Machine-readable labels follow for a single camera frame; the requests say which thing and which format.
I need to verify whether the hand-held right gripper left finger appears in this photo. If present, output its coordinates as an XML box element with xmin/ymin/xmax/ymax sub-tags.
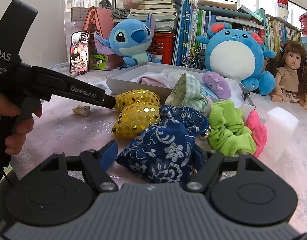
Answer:
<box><xmin>23</xmin><ymin>141</ymin><xmax>119</xmax><ymax>193</ymax></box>

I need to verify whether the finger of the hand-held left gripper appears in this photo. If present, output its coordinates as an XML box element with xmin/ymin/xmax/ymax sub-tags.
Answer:
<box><xmin>103</xmin><ymin>94</ymin><xmax>117</xmax><ymax>110</ymax></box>

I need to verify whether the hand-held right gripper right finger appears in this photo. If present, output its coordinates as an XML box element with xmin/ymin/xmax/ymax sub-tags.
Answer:
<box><xmin>185</xmin><ymin>147</ymin><xmax>279</xmax><ymax>193</ymax></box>

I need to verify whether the white cardboard box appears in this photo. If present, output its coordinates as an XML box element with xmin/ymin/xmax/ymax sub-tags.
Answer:
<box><xmin>105</xmin><ymin>62</ymin><xmax>256</xmax><ymax>110</ymax></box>

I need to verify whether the navy floral cloth pouch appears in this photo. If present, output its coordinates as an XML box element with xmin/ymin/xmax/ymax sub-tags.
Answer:
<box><xmin>115</xmin><ymin>105</ymin><xmax>209</xmax><ymax>185</ymax></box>

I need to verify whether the lime green scrunchie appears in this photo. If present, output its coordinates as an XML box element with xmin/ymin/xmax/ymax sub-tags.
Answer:
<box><xmin>207</xmin><ymin>99</ymin><xmax>256</xmax><ymax>157</ymax></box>

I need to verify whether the white fluffy plush toy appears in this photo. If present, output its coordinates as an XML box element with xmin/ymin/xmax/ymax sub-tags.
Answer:
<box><xmin>137</xmin><ymin>69</ymin><xmax>184</xmax><ymax>88</ymax></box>

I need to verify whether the pink scrunchie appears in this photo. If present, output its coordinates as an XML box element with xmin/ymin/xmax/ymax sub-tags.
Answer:
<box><xmin>246</xmin><ymin>110</ymin><xmax>268</xmax><ymax>158</ymax></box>

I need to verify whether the green checked cloth bag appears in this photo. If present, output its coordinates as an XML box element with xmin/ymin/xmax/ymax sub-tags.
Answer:
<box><xmin>164</xmin><ymin>73</ymin><xmax>213</xmax><ymax>113</ymax></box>

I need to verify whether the purple plush toy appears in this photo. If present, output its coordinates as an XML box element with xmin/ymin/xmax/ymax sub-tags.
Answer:
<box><xmin>202</xmin><ymin>71</ymin><xmax>232</xmax><ymax>100</ymax></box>

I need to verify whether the white foam block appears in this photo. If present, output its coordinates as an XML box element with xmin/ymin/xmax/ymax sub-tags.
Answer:
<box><xmin>262</xmin><ymin>107</ymin><xmax>299</xmax><ymax>163</ymax></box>

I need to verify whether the person's left hand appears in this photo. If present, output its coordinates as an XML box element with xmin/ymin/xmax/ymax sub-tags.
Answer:
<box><xmin>0</xmin><ymin>96</ymin><xmax>43</xmax><ymax>155</ymax></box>

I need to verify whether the pink snowflake tablecloth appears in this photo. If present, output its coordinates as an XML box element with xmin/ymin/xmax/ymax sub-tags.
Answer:
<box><xmin>8</xmin><ymin>62</ymin><xmax>307</xmax><ymax>230</ymax></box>

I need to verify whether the smartphone with lit screen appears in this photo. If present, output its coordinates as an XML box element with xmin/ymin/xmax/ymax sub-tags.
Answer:
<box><xmin>69</xmin><ymin>30</ymin><xmax>90</xmax><ymax>74</ymax></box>

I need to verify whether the blue alien plush toy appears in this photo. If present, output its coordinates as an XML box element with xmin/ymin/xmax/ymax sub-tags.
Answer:
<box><xmin>93</xmin><ymin>13</ymin><xmax>161</xmax><ymax>70</ymax></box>

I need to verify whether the grey grid board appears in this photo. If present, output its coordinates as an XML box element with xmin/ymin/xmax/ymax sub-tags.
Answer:
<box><xmin>70</xmin><ymin>7</ymin><xmax>90</xmax><ymax>22</ymax></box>

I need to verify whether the black binder clip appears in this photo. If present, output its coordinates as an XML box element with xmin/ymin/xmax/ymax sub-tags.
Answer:
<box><xmin>240</xmin><ymin>82</ymin><xmax>254</xmax><ymax>103</ymax></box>

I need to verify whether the pink house-shaped box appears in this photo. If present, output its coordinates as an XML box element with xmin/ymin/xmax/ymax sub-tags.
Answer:
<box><xmin>82</xmin><ymin>7</ymin><xmax>124</xmax><ymax>70</ymax></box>

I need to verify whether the miniature metal bicycle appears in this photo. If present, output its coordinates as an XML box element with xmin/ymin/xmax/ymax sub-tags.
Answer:
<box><xmin>181</xmin><ymin>46</ymin><xmax>206</xmax><ymax>70</ymax></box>

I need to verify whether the grey crumpled cloth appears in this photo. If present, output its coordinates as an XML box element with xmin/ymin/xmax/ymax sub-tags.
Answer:
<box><xmin>98</xmin><ymin>0</ymin><xmax>130</xmax><ymax>19</ymax></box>

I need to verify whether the stack of flat books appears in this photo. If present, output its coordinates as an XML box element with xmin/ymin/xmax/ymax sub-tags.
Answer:
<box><xmin>127</xmin><ymin>0</ymin><xmax>180</xmax><ymax>33</ymax></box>

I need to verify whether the round blue mouse plush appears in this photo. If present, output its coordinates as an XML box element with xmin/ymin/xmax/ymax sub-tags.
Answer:
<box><xmin>196</xmin><ymin>21</ymin><xmax>276</xmax><ymax>96</ymax></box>

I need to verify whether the row of upright books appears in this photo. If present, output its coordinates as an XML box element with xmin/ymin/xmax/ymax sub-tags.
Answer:
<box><xmin>172</xmin><ymin>0</ymin><xmax>307</xmax><ymax>85</ymax></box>

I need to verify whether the brown-haired baby doll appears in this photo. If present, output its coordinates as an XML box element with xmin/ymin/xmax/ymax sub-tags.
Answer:
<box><xmin>265</xmin><ymin>40</ymin><xmax>307</xmax><ymax>111</ymax></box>

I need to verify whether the red and white cup stack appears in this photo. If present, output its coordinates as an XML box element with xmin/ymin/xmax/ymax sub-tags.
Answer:
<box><xmin>276</xmin><ymin>0</ymin><xmax>289</xmax><ymax>20</ymax></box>

